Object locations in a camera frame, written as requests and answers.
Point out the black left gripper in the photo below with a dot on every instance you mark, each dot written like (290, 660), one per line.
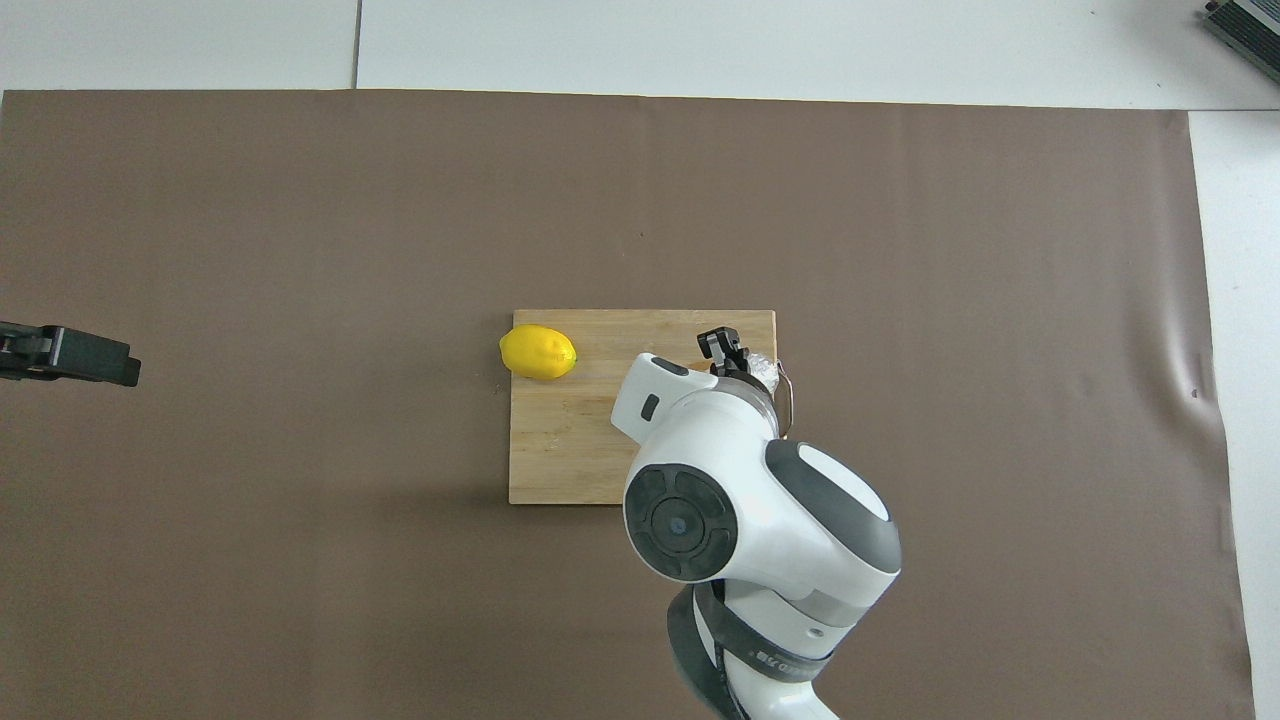
(20, 355)

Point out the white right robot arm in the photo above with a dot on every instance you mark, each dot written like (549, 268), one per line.
(740, 470)

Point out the yellow lemon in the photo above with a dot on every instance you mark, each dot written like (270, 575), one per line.
(538, 352)

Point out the brown paper table mat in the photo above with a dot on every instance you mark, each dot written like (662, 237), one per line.
(300, 550)

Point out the grey finned metal device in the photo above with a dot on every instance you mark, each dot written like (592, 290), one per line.
(1248, 25)

